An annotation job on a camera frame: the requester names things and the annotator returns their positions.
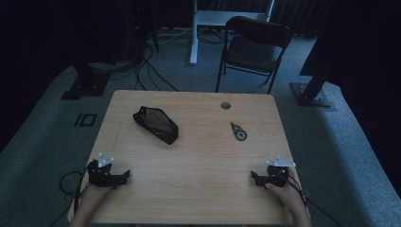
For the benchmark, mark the black stand with bolted base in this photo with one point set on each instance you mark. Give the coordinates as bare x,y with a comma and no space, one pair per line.
312,93

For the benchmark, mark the black stand with square base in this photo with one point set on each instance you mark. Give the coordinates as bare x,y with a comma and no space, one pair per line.
86,83

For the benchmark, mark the black mesh pencil case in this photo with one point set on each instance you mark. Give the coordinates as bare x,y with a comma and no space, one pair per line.
156,124

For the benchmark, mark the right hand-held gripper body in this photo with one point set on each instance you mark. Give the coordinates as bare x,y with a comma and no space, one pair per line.
279,171

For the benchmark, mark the white desk frame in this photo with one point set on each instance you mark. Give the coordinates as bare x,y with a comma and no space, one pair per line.
205,19

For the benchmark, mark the green correction tape dispenser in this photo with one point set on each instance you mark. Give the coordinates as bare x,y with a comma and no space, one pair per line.
239,131

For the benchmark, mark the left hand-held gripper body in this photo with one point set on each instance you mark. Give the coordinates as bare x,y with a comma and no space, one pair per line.
100,176

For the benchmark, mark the black folding chair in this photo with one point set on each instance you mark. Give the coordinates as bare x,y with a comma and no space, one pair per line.
252,52

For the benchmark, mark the person's right hand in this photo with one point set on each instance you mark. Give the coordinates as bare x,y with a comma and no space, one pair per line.
287,192

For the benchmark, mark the person's left hand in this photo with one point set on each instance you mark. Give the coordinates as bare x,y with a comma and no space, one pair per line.
94,194

